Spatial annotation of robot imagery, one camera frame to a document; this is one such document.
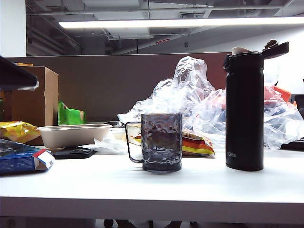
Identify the black thermos flask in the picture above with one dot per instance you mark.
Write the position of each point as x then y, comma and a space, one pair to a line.
244, 107

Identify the smoky textured glass mug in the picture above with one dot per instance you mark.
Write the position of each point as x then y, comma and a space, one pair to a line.
161, 142

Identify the white plastic food container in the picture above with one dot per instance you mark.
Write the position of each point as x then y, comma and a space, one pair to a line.
118, 134

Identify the clear crumpled plastic bag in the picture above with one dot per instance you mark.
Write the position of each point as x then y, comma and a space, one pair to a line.
187, 78
280, 128

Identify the white crumpled tissue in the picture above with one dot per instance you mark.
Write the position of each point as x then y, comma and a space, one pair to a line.
109, 146

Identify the striped orange yellow snack bag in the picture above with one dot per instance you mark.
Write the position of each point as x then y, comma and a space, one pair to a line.
197, 145

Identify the brown desk partition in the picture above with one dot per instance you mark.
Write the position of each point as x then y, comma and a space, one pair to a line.
107, 83

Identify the red ceiling sign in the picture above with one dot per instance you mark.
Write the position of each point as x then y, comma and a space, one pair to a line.
162, 41

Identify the green snack package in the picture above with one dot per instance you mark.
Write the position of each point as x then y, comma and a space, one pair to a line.
69, 116

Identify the beige paper pulp bowl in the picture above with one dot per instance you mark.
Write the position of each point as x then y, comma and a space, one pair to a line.
69, 137

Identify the black phone case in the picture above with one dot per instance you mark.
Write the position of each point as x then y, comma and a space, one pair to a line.
71, 154

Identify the long ceiling light strip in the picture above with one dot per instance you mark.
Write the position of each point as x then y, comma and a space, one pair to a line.
166, 23

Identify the ceiling air vent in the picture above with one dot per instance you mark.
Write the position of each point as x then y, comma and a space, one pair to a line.
192, 15

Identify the brown cardboard box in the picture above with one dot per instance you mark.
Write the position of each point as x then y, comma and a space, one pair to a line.
35, 107

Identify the blue package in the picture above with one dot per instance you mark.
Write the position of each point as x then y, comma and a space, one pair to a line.
280, 111

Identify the orange red package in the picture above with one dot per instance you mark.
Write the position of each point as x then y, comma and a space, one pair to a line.
282, 93

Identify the yellow chip bag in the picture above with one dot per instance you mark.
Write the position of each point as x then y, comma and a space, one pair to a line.
16, 130

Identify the black flat panel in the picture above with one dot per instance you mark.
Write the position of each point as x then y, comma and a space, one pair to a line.
14, 76

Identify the blue cardboard box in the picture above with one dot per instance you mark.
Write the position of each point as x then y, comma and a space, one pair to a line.
16, 161

